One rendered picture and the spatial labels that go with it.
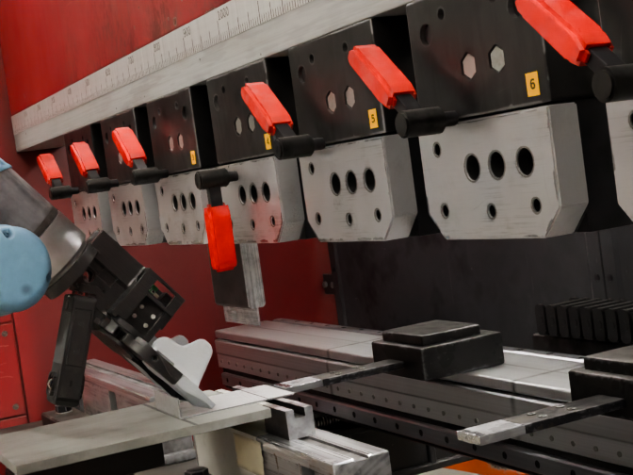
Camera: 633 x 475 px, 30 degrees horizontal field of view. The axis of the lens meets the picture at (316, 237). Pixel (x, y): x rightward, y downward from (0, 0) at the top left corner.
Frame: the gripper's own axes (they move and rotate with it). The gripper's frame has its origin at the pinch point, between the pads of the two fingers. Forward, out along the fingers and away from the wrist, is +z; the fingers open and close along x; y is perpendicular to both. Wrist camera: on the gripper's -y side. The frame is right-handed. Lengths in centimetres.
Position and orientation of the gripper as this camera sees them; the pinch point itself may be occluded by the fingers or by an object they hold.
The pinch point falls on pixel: (190, 401)
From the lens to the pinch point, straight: 128.8
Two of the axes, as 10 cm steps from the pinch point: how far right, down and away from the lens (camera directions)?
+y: 5.9, -7.5, 2.9
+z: 6.8, 6.6, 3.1
